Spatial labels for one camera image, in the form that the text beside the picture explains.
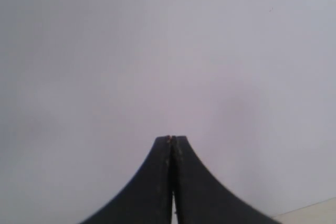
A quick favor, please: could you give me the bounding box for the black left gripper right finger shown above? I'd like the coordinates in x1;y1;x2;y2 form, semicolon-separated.
172;136;278;224

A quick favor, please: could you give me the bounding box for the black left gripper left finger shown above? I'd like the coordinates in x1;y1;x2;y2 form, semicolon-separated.
83;136;172;224

